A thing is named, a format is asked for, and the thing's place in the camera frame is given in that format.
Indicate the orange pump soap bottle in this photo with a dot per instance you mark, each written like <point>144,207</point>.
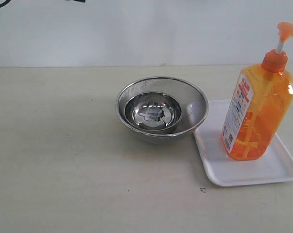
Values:
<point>261,99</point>

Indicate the small stainless steel bowl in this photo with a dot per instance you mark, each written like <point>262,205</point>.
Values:
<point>153,112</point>

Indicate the steel mesh colander basket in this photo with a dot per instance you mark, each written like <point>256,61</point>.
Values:
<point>193,102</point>

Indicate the white rectangular plastic tray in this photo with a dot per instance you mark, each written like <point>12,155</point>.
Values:
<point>275,166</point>

